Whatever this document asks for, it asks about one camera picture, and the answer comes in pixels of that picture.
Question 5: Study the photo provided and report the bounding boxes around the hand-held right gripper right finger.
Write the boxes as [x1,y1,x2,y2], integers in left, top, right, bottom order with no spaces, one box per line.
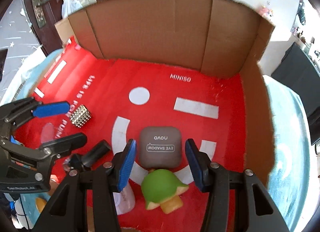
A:
[185,139,292,232]

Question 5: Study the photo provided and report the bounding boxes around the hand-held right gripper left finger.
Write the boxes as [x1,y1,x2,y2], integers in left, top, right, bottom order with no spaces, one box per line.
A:
[37,139,137,232]

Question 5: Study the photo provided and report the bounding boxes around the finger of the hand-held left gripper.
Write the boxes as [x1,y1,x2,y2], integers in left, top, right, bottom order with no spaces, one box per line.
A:
[0,133,88,162]
[0,97,71,135]

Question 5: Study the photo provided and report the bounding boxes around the studded metal cylinder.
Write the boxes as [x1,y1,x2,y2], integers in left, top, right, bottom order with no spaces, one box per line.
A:
[69,105,92,129]

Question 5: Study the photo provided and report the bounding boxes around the black nail polish bottle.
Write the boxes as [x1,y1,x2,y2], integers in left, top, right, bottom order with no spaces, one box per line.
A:
[63,140,112,175]

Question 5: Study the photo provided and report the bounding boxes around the brown square compact case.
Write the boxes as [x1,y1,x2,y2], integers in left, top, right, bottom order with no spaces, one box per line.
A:
[139,126,182,169]

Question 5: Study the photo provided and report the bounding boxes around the pink oval gadget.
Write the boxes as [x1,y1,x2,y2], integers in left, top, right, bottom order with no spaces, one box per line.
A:
[114,187,135,215]

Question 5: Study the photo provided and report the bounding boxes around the green turtle toy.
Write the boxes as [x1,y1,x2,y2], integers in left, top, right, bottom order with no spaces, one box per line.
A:
[141,168,190,214]

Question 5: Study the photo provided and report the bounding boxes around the cardboard box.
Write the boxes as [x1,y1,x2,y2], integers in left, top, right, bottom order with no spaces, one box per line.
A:
[15,0,278,230]

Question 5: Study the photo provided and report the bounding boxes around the dark wooden door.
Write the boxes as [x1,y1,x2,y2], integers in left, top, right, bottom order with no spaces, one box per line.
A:
[21,0,109,56]

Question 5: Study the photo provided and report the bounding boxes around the red printed bag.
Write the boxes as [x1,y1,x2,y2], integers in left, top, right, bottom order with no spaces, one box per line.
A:
[12,36,250,230]

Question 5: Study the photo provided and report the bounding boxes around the white plastic bag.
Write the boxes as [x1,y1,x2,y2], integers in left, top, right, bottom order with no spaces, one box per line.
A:
[62,0,83,18]

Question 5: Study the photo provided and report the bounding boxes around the cluttered toiletry bottles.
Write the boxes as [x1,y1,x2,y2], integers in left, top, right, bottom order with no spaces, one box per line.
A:
[291,25,320,58]

